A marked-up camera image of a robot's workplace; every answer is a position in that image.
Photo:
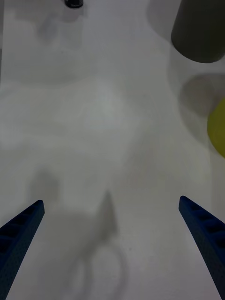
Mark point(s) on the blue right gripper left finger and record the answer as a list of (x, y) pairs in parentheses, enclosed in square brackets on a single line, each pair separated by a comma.
[(17, 241)]

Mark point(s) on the black can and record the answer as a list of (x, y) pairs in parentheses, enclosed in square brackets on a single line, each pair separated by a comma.
[(74, 3)]

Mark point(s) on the grey waste bin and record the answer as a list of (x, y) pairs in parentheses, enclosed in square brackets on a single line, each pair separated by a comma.
[(199, 28)]

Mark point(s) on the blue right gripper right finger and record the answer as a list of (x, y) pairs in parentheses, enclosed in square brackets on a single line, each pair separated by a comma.
[(206, 236)]

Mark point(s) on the yellow-green waste bin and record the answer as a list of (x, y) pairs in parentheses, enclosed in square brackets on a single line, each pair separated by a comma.
[(218, 129)]

